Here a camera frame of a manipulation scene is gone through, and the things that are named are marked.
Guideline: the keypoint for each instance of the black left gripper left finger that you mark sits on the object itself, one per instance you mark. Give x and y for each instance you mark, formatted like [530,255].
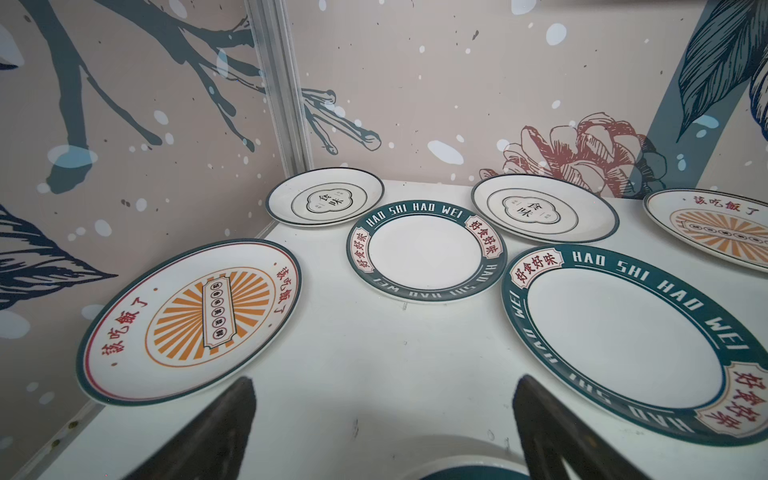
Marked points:
[212,445]

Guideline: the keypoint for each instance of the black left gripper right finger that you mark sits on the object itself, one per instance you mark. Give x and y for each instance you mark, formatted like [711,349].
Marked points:
[552,436]

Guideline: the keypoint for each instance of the large green rim plate back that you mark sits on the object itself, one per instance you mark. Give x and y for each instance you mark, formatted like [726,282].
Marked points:
[640,343]

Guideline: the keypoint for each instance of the sunburst plate front left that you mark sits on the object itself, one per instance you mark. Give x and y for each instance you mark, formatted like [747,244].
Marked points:
[189,323]

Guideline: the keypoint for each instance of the sunburst plate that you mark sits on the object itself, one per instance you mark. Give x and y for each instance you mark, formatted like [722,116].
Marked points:
[189,323]
[728,226]

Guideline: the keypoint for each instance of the small green rim plate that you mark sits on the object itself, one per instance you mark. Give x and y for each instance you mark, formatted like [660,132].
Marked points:
[426,251]

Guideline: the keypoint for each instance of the white clover plate right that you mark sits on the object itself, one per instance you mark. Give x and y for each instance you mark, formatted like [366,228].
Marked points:
[544,209]

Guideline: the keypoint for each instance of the white clover plate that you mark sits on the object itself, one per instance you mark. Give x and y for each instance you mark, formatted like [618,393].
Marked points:
[544,209]
[324,197]

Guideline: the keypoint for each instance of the white clover plate left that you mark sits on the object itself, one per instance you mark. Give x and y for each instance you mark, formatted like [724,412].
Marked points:
[324,197]

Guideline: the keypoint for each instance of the sunburst plate back right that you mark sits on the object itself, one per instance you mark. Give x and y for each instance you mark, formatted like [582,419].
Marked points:
[728,226]

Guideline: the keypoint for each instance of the aluminium frame post back left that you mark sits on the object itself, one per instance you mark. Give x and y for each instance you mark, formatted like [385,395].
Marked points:
[274,46]

